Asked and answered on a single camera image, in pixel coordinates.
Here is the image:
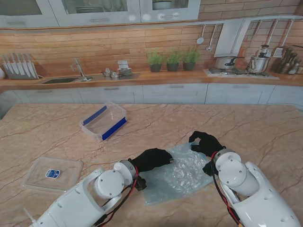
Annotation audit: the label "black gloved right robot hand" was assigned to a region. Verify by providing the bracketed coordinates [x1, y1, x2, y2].
[188, 131, 225, 158]

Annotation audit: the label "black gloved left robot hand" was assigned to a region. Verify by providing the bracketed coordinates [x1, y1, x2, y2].
[130, 148, 175, 177]

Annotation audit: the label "clear plastic crate blue latches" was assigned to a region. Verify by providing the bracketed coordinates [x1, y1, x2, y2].
[79, 101, 128, 142]

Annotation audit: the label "clear plastic lid blue label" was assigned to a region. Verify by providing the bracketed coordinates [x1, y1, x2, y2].
[20, 156, 83, 195]

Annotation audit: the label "printed kitchen backdrop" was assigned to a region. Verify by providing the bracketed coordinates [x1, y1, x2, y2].
[0, 0, 303, 106]

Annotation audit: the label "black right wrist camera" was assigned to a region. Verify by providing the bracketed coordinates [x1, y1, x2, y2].
[202, 162, 214, 177]

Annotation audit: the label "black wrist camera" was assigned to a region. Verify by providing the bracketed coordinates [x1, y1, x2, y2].
[202, 162, 214, 177]
[136, 175, 147, 192]

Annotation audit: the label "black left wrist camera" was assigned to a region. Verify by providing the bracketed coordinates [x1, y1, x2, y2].
[136, 175, 147, 192]

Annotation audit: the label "red black left arm cable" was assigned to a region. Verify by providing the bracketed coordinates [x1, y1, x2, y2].
[94, 165, 140, 227]

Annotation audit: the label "red black arm cable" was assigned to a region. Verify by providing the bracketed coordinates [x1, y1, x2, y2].
[94, 165, 140, 227]
[210, 152, 243, 227]

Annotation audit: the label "red black right arm cable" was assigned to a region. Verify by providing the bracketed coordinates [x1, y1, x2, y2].
[210, 152, 243, 227]

